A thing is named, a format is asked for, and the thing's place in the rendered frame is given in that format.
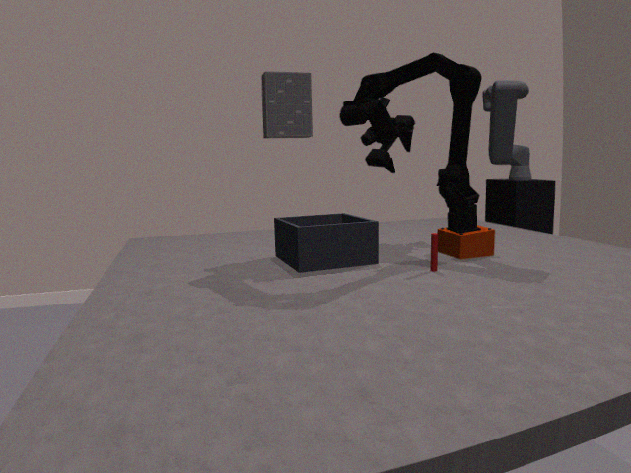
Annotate dark red peg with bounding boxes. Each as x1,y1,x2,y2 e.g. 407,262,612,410
430,233,438,271

